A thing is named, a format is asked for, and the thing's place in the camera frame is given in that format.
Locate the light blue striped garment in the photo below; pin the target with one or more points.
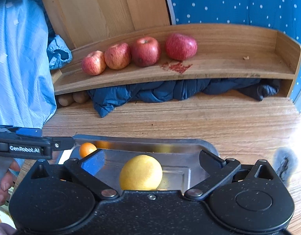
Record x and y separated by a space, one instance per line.
29 50

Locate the dark blue padded jacket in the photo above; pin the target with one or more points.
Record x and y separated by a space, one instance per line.
106 99

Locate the person's left hand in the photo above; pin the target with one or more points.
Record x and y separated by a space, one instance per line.
6 182

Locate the curved wooden shelf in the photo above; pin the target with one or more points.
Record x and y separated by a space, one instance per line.
224 51

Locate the brown kiwi under shelf left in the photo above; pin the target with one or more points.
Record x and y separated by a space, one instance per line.
65 99

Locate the small orange mandarin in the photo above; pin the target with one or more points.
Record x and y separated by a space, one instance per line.
86 148

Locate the blue dotted fabric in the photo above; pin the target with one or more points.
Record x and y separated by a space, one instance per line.
281 15

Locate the wooden board panel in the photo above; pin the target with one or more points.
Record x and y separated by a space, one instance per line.
80 22

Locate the yellow lemon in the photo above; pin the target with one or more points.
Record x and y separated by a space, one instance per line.
142 172

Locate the brown kiwi under shelf right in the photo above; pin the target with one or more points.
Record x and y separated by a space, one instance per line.
80 97

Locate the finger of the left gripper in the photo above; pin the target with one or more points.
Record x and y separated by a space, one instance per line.
26 131
62 143

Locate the red apple rightmost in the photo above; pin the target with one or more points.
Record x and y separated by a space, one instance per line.
180 47

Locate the brown kiwi under shelf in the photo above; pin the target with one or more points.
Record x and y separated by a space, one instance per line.
80 97
65 99

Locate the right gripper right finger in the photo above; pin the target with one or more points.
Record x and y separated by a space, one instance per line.
220 173

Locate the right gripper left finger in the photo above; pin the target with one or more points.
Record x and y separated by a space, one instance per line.
83 172

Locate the red apple leftmost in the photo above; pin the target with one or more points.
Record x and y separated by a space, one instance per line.
94 63

